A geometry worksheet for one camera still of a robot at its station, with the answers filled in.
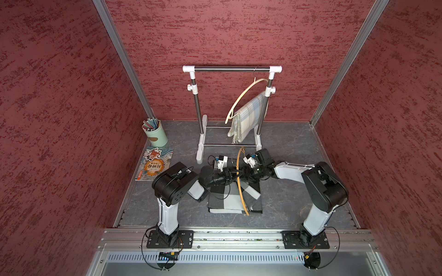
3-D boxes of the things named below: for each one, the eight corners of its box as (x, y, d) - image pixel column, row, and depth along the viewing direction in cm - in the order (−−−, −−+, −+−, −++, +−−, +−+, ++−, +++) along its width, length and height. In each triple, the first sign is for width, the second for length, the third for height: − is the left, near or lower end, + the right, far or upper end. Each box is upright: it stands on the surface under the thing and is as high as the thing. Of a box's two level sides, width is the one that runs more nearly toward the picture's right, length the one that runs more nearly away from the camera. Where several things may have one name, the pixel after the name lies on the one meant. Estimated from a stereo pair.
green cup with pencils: (153, 150, 107) (143, 133, 95) (150, 137, 114) (141, 120, 101) (168, 145, 110) (161, 128, 97) (165, 133, 117) (158, 115, 104)
